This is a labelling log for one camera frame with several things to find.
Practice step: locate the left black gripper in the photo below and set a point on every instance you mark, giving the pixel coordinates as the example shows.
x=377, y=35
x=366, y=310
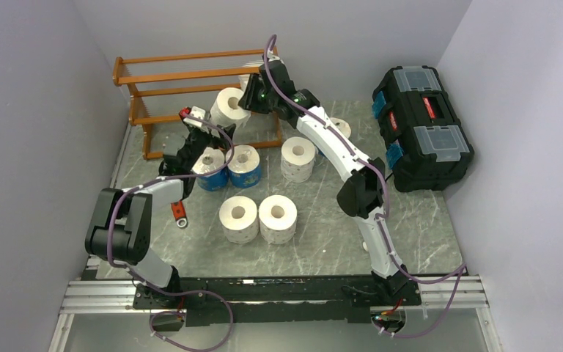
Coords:
x=215, y=142

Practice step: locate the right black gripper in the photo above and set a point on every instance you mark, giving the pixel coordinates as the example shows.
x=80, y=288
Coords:
x=248, y=100

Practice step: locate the white roll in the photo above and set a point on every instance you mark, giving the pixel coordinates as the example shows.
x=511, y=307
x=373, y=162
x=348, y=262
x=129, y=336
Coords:
x=297, y=159
x=226, y=111
x=239, y=219
x=278, y=219

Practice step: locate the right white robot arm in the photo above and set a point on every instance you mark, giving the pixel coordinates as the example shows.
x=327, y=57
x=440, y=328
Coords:
x=363, y=196

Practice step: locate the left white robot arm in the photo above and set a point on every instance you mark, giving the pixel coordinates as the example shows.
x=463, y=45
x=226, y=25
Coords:
x=119, y=231

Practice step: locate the orange wooden two-tier shelf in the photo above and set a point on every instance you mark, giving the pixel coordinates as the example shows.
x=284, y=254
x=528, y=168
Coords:
x=160, y=86

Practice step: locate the blue wrapped roll left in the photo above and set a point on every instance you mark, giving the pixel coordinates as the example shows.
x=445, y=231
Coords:
x=212, y=174

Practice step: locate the blue wrapped roll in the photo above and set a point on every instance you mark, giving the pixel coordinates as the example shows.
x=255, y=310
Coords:
x=341, y=125
x=212, y=174
x=243, y=164

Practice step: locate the blue wrapped roll middle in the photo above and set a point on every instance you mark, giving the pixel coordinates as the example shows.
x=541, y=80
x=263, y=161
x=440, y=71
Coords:
x=243, y=164

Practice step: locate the blue wrapped roll far right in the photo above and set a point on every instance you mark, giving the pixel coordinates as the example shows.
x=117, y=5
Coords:
x=341, y=125

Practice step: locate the black plastic toolbox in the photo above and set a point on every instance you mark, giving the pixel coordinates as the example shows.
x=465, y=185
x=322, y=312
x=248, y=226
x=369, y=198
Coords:
x=426, y=147

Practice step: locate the red handled tool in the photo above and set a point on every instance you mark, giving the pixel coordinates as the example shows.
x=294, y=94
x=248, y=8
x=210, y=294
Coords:
x=179, y=214

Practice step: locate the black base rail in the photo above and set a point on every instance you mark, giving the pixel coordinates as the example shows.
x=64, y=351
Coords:
x=268, y=299

